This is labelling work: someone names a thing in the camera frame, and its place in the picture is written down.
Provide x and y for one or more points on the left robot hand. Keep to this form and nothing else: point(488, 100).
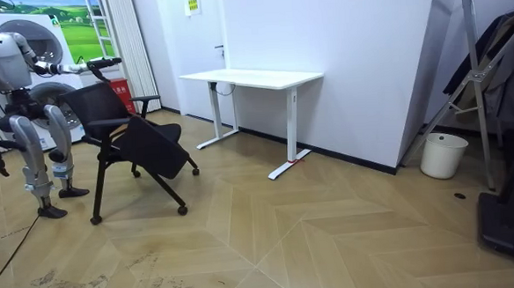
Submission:
point(103, 63)

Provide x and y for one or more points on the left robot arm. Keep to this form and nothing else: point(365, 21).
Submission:
point(61, 68)

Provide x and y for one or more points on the white pleated curtain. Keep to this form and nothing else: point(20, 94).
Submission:
point(133, 44)

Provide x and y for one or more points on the red box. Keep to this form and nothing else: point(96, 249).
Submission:
point(123, 93)

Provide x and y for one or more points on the robot legs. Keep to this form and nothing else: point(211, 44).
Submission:
point(28, 143)

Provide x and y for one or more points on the white washing machine tower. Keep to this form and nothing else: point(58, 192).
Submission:
point(60, 44)

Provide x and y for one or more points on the white door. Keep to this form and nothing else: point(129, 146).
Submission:
point(190, 55)

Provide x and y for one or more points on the black mesh office chair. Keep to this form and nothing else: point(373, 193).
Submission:
point(151, 149)

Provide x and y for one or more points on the yellow and white door sign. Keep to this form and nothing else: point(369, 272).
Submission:
point(192, 5)

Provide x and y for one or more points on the white desk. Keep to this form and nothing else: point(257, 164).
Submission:
point(253, 78)

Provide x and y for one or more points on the white waste bin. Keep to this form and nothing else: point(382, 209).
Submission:
point(443, 156)

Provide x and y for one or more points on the silver metal stand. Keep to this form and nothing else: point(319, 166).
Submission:
point(468, 18)

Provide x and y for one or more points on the small black floor disc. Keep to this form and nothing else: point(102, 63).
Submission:
point(460, 196)

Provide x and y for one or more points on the dark hanging clothes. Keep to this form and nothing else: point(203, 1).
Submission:
point(509, 82)

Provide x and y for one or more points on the black base platform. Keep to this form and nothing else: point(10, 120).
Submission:
point(503, 223)

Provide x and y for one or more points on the landscape wall poster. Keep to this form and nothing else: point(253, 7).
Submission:
point(79, 34)

